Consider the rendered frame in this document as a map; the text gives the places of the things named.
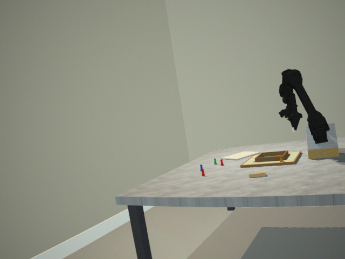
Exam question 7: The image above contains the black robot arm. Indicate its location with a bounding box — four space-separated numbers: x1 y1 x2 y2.
279 69 329 144

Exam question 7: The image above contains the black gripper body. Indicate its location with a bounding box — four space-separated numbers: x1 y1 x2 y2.
285 104 302 119

